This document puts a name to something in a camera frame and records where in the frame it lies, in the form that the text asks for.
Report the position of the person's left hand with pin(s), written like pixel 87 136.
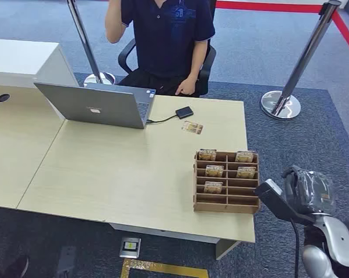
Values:
pixel 186 87

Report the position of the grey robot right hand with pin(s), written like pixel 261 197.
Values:
pixel 310 192

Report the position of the beige printed card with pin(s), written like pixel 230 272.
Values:
pixel 214 171
pixel 244 157
pixel 245 172
pixel 192 127
pixel 212 187
pixel 207 155

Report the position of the person's left forearm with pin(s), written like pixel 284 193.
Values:
pixel 196 59

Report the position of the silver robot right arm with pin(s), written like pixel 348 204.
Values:
pixel 336 241

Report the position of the person's right forearm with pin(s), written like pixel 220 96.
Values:
pixel 113 21

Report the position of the person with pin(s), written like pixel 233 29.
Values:
pixel 168 38

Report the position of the wooden card holder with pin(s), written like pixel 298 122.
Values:
pixel 227 203

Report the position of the black external drive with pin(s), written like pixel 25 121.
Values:
pixel 184 112

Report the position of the black office chair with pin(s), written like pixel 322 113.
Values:
pixel 208 65

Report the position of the grey laptop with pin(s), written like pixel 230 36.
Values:
pixel 90 103

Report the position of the red barrier belt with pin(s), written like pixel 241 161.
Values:
pixel 267 7
pixel 347 34

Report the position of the silver floor socket box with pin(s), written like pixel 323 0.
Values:
pixel 130 247

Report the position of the yellow floor tape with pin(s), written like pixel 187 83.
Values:
pixel 162 268

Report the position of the white cabinet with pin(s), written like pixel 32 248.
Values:
pixel 20 57

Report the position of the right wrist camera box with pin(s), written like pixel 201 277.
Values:
pixel 274 199

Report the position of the white desk frame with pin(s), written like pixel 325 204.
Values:
pixel 227 249

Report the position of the chrome stanchion post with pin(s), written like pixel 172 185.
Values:
pixel 304 57
pixel 84 42

